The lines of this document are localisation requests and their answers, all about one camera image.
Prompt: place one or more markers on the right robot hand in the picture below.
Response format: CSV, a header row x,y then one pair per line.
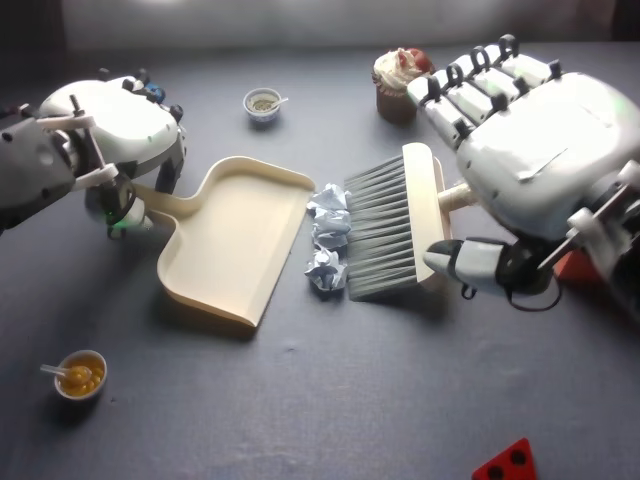
x,y
540,145

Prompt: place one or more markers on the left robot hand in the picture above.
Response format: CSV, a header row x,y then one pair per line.
x,y
130,125

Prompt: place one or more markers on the cream plastic dustpan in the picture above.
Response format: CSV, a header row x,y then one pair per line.
x,y
230,240

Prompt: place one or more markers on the blue cube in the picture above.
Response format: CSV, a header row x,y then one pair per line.
x,y
156,93

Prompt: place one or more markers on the orange block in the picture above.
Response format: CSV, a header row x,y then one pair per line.
x,y
575,267

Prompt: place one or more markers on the small bowl of green soup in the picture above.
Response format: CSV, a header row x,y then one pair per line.
x,y
261,109

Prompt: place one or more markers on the white spoon in soup bowl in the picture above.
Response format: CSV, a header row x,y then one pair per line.
x,y
281,102

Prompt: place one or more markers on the toy cupcake with red hearts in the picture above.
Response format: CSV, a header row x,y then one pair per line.
x,y
397,85

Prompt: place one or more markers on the crumpled white paper ball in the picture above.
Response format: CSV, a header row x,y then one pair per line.
x,y
332,229
326,270
330,200

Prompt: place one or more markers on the white backdrop sheet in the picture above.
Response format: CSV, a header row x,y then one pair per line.
x,y
320,22

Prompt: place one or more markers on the white spoon in yellow bowl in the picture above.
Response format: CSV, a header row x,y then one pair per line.
x,y
55,370

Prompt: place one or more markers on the small bowl of yellow food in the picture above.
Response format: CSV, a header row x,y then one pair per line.
x,y
80,380

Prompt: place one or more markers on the red triangular block with holes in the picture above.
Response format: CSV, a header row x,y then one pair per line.
x,y
510,460

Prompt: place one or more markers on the grey table cloth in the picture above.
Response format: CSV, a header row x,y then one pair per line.
x,y
320,390

